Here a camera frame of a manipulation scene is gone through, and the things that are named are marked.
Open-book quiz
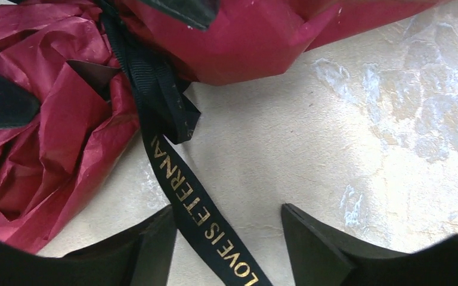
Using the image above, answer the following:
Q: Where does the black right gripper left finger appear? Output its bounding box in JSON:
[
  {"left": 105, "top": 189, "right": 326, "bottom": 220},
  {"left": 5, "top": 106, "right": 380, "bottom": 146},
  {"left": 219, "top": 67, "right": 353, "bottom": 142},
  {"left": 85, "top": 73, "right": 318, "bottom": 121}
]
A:
[{"left": 0, "top": 206, "right": 177, "bottom": 285}]

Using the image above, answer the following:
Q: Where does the red paper flower bouquet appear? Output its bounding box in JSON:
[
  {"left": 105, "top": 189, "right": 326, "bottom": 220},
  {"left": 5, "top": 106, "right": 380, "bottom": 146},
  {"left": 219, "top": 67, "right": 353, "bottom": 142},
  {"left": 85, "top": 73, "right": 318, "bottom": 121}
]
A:
[{"left": 0, "top": 1, "right": 436, "bottom": 253}]

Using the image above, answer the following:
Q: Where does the black printed ribbon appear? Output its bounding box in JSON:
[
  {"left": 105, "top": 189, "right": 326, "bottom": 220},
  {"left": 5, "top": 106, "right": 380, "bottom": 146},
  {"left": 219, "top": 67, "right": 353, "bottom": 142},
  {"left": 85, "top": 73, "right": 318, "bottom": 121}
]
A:
[{"left": 98, "top": 1, "right": 270, "bottom": 285}]

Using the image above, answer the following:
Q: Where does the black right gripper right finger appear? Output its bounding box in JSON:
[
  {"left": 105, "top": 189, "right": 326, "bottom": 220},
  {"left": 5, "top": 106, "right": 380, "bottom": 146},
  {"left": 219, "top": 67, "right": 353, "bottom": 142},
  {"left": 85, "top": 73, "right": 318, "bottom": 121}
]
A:
[{"left": 281, "top": 203, "right": 458, "bottom": 285}]

